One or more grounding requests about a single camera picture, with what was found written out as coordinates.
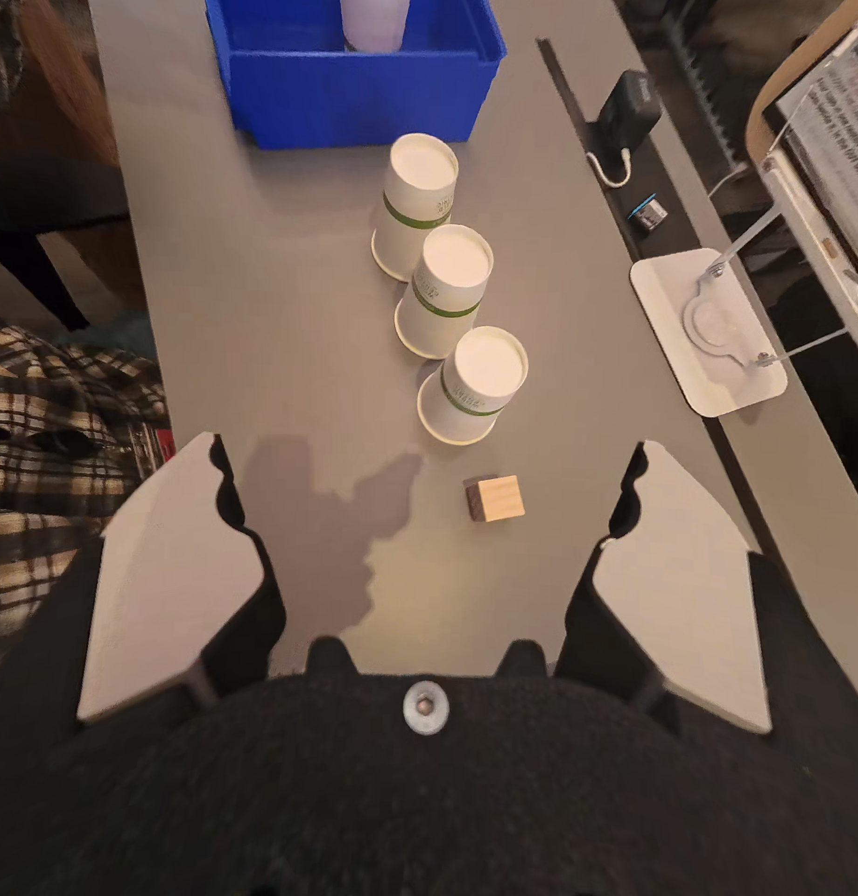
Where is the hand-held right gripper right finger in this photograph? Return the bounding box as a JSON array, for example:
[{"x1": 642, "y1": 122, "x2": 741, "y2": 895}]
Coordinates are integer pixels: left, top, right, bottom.
[{"x1": 554, "y1": 440, "x2": 774, "y2": 735}]

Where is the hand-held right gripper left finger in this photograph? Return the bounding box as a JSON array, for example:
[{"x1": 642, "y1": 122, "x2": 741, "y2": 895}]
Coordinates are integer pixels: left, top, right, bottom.
[{"x1": 76, "y1": 431, "x2": 287, "y2": 722}]

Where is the white paper cup green stripe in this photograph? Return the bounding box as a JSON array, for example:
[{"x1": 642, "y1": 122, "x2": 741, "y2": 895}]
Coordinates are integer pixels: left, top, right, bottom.
[
  {"x1": 371, "y1": 132, "x2": 460, "y2": 282},
  {"x1": 393, "y1": 223, "x2": 495, "y2": 361},
  {"x1": 416, "y1": 325, "x2": 530, "y2": 447}
]

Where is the blue plastic bin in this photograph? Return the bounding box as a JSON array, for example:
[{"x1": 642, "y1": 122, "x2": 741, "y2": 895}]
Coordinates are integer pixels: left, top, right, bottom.
[{"x1": 204, "y1": 0, "x2": 507, "y2": 151}]

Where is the person's plaid shirt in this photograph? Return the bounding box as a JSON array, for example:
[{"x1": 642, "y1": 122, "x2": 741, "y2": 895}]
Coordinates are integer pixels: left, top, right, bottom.
[{"x1": 0, "y1": 324, "x2": 172, "y2": 683}]

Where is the wooden cube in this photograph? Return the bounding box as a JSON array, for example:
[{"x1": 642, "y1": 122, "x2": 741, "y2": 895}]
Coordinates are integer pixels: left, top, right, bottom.
[{"x1": 463, "y1": 474, "x2": 527, "y2": 523}]

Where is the white document stand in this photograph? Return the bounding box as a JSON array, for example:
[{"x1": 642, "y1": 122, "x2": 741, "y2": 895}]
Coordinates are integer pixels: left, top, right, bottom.
[{"x1": 629, "y1": 154, "x2": 858, "y2": 420}]

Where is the black charger block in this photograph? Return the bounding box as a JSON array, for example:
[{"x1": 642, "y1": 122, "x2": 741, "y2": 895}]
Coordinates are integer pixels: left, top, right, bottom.
[{"x1": 596, "y1": 68, "x2": 663, "y2": 152}]

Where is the brown backing board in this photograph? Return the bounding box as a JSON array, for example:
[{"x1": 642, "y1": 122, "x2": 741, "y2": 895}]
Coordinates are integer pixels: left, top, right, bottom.
[{"x1": 744, "y1": 0, "x2": 858, "y2": 165}]

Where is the plain white paper cup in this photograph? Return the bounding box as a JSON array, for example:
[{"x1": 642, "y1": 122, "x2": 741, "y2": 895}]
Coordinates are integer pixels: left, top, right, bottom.
[{"x1": 339, "y1": 0, "x2": 409, "y2": 54}]

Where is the white charger cable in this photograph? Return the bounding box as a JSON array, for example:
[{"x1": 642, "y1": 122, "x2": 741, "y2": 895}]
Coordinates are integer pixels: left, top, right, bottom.
[{"x1": 586, "y1": 147, "x2": 635, "y2": 189}]

